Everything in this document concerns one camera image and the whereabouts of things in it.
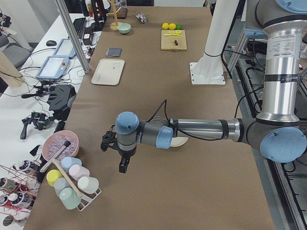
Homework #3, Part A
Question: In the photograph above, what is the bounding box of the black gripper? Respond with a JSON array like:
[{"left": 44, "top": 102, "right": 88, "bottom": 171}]
[{"left": 100, "top": 125, "right": 136, "bottom": 173}]

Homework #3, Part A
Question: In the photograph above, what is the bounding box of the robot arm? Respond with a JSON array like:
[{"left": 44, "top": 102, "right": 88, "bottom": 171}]
[{"left": 100, "top": 0, "right": 307, "bottom": 173}]

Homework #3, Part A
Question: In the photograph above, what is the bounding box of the cream plastic tray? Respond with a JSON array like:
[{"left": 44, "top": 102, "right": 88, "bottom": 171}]
[{"left": 91, "top": 58, "right": 125, "bottom": 86}]

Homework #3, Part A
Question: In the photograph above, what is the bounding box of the white cup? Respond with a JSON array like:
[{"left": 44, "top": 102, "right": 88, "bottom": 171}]
[{"left": 78, "top": 176, "right": 99, "bottom": 194}]

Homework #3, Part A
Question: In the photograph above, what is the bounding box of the pink cup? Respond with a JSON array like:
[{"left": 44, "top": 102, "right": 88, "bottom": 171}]
[{"left": 69, "top": 164, "right": 90, "bottom": 181}]

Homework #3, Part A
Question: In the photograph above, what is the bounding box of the cream plate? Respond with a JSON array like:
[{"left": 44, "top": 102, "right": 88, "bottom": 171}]
[{"left": 170, "top": 137, "right": 189, "bottom": 147}]

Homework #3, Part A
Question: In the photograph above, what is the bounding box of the blue cup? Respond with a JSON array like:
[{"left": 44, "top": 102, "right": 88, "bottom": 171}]
[{"left": 61, "top": 157, "right": 82, "bottom": 173}]

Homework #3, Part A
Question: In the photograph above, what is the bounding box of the mint green cup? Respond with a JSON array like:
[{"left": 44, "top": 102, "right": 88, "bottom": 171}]
[{"left": 59, "top": 187, "right": 81, "bottom": 210}]

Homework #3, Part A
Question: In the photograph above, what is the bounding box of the grey cup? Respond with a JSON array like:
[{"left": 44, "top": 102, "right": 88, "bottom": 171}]
[{"left": 54, "top": 177, "right": 70, "bottom": 197}]

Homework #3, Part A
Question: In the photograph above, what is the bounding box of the pink bowl of ice cubes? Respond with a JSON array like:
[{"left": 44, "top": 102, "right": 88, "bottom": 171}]
[{"left": 42, "top": 130, "right": 79, "bottom": 161}]

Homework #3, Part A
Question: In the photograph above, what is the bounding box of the yellow cup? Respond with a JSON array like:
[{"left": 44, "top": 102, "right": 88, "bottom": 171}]
[{"left": 47, "top": 169, "right": 62, "bottom": 187}]

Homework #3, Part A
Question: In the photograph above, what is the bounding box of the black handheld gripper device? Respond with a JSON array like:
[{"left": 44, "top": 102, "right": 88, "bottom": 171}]
[{"left": 20, "top": 112, "right": 54, "bottom": 139}]

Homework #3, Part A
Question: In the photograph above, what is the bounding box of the grey folded cloth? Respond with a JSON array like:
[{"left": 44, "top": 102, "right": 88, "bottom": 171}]
[{"left": 106, "top": 47, "right": 122, "bottom": 58}]

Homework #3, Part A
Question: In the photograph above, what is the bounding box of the teach pendant near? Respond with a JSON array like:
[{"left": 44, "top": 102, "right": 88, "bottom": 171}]
[{"left": 36, "top": 56, "right": 69, "bottom": 80}]

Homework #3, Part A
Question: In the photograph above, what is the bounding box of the teach pendant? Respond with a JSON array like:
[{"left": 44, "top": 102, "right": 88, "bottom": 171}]
[
  {"left": 36, "top": 56, "right": 69, "bottom": 80},
  {"left": 53, "top": 38, "right": 76, "bottom": 59}
]

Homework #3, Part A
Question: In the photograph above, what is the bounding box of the wooden cutting board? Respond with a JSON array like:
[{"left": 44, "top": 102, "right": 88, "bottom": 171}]
[{"left": 161, "top": 30, "right": 188, "bottom": 51}]

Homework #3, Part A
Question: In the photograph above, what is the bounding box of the teach pendant far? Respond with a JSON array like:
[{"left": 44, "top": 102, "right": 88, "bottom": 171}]
[{"left": 53, "top": 38, "right": 76, "bottom": 59}]

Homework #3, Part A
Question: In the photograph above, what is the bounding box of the mint green bowl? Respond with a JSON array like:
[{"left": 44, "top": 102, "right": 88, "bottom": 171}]
[{"left": 118, "top": 23, "right": 131, "bottom": 35}]

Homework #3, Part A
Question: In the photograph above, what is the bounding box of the yellow plastic knife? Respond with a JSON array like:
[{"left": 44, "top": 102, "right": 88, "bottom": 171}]
[{"left": 163, "top": 34, "right": 182, "bottom": 36}]

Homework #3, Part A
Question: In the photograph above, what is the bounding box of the wooden mug tree stand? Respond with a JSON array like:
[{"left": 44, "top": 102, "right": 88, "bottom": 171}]
[{"left": 106, "top": 0, "right": 122, "bottom": 31}]

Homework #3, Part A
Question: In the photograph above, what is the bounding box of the black computer mouse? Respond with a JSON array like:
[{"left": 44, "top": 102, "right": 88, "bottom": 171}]
[{"left": 46, "top": 40, "right": 57, "bottom": 46}]

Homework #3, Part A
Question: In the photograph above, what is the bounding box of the yellow lemon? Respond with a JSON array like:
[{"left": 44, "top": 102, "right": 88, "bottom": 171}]
[
  {"left": 162, "top": 23, "right": 169, "bottom": 30},
  {"left": 168, "top": 23, "right": 177, "bottom": 30}
]

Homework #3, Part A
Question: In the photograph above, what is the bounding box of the steel ice scoop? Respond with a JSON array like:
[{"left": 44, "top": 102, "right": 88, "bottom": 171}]
[{"left": 133, "top": 9, "right": 147, "bottom": 23}]

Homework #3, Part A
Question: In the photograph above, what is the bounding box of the black keyboard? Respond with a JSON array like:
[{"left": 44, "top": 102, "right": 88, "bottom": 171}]
[{"left": 73, "top": 17, "right": 86, "bottom": 39}]

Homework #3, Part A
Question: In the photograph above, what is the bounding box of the green lime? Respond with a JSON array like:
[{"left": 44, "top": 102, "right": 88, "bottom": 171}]
[{"left": 176, "top": 24, "right": 182, "bottom": 30}]

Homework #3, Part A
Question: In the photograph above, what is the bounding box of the white wire cup rack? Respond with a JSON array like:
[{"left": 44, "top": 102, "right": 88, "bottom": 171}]
[{"left": 53, "top": 160, "right": 102, "bottom": 212}]

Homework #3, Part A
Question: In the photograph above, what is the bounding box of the black plastic bracket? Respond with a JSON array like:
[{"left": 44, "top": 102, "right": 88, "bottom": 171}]
[{"left": 47, "top": 84, "right": 76, "bottom": 121}]

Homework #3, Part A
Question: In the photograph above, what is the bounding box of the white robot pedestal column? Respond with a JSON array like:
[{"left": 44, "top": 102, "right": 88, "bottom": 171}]
[{"left": 190, "top": 0, "right": 245, "bottom": 85}]

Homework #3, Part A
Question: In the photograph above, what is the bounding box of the aluminium frame post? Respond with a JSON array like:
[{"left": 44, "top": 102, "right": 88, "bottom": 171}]
[{"left": 54, "top": 0, "right": 90, "bottom": 74}]

